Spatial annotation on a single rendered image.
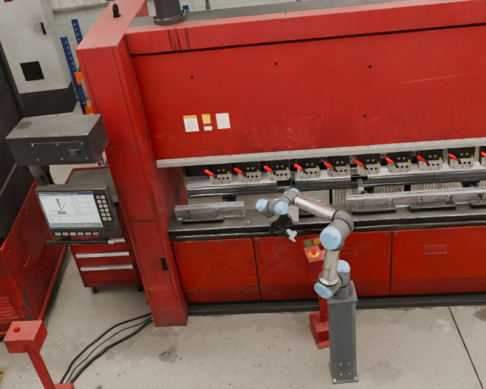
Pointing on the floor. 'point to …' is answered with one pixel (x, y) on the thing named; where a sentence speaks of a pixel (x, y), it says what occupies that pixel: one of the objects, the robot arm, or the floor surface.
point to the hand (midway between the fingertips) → (291, 234)
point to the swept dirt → (385, 309)
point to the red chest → (103, 269)
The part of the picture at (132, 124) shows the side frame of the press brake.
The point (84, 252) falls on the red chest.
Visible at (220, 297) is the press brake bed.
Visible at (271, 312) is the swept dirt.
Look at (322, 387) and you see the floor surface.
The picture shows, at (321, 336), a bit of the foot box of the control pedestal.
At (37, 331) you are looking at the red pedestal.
